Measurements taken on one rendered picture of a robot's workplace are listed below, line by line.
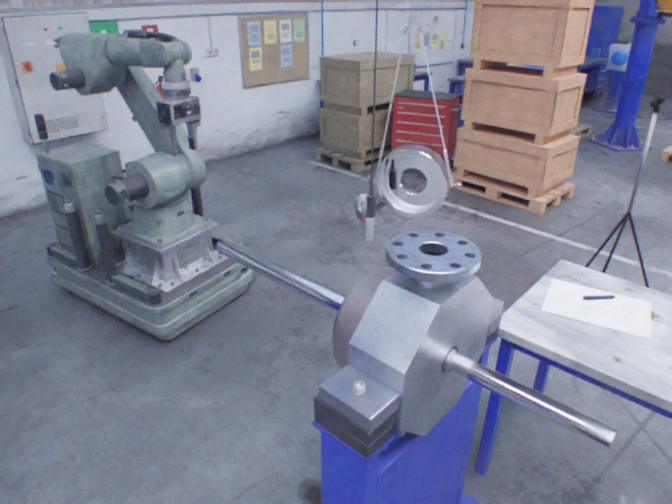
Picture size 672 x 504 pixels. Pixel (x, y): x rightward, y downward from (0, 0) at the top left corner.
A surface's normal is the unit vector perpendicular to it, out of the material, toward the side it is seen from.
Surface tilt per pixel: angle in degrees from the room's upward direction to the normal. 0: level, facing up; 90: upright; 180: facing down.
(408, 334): 45
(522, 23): 90
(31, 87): 90
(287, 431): 0
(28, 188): 90
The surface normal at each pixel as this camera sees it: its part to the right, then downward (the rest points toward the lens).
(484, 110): -0.71, 0.33
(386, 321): -0.48, -0.39
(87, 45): -0.30, -0.03
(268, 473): 0.00, -0.89
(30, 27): 0.72, 0.32
